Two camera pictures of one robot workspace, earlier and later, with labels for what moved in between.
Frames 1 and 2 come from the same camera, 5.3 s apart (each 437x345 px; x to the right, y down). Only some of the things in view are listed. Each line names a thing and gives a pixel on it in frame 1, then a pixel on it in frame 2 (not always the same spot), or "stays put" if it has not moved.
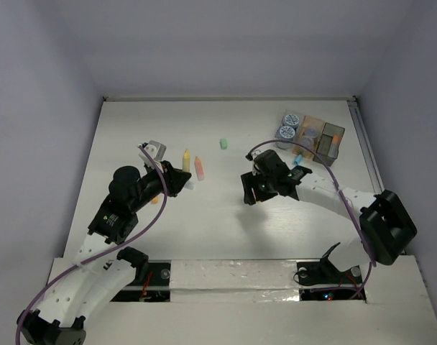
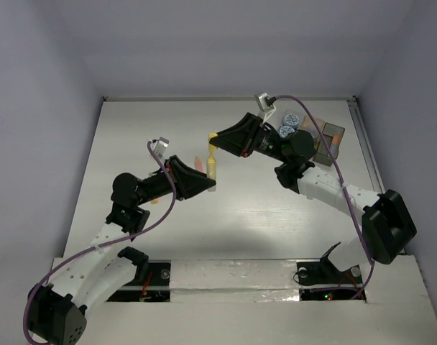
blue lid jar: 286,133 stays put
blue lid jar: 291,120 stays put
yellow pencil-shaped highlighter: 186,161 -> 211,162
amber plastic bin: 307,134 stays put
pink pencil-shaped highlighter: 199,168 stays put
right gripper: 249,180 -> 242,137
